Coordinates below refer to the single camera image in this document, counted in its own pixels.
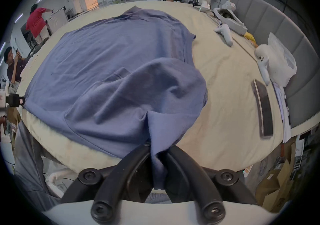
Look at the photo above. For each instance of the brown cardboard carton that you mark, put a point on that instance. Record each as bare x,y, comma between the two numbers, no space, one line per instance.
277,181

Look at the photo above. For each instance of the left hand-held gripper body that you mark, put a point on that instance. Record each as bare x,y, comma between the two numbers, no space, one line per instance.
3,99

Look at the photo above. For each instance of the bed with beige sheet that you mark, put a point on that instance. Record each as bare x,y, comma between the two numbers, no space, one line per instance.
225,81

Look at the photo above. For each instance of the black phone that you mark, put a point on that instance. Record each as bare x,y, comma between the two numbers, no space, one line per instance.
265,109

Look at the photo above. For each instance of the white plastic bag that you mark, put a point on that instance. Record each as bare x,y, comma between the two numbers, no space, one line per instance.
282,61

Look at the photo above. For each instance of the yellow object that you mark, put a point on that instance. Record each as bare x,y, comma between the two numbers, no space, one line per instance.
250,37

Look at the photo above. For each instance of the white hand controller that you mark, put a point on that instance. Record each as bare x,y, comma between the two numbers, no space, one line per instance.
225,32
262,63

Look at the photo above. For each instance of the grey padded headboard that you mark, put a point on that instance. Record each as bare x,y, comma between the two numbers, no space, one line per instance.
295,33

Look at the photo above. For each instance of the stack of papers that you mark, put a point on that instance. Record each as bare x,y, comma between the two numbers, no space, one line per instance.
283,114

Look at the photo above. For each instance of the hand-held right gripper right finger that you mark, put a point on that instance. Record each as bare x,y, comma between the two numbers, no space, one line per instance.
197,184

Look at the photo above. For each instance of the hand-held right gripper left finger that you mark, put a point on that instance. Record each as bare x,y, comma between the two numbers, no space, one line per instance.
113,184

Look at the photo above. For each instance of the blue shirt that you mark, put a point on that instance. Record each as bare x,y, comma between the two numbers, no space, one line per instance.
112,56

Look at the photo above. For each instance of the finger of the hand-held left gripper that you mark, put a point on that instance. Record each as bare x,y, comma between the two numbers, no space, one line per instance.
16,100

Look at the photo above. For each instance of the spare white gripper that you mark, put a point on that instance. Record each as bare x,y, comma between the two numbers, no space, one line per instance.
232,22

